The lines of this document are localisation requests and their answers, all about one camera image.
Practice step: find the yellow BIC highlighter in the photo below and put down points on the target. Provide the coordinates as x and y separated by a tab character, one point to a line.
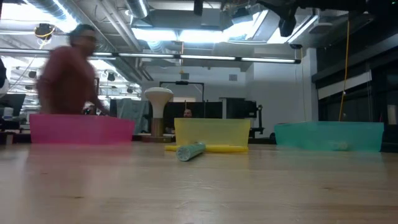
171	148
227	149

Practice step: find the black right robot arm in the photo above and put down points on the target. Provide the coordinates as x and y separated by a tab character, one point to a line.
326	3

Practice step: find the white ceiling ventilation unit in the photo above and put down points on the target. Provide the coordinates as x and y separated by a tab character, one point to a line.
320	28

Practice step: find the black partition panel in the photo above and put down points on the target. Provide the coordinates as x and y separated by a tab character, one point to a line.
205	109

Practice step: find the teal plastic bin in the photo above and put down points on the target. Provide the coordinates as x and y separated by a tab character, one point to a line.
329	135

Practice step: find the yellow plastic bin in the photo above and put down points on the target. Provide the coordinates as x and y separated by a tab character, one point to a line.
214	130

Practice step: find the person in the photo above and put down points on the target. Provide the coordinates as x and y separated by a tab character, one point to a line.
68	77
187	113

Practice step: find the long ceiling light bar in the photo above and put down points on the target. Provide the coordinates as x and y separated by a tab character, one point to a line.
146	55

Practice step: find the white mushroom table lamp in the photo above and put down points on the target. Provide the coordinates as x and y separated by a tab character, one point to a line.
158	96

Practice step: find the teal fat highlighter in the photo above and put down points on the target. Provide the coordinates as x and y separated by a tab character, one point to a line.
185	153

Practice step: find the gray cloth cover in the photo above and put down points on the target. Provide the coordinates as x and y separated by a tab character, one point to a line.
133	112

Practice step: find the black ceiling spotlight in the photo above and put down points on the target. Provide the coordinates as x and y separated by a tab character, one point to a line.
111	76
32	74

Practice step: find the pink plastic bin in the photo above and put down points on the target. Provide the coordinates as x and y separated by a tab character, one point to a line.
81	129

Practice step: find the computer monitor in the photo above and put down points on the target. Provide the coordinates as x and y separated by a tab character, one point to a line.
12	102

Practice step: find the white container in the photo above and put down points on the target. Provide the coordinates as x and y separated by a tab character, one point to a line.
7	112

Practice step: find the gray wall vent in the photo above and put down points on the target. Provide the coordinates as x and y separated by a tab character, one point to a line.
233	77
185	76

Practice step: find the black frame with camera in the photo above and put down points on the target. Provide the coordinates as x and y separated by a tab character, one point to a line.
182	82

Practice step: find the silver round air duct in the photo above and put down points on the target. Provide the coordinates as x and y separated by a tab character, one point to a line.
136	7

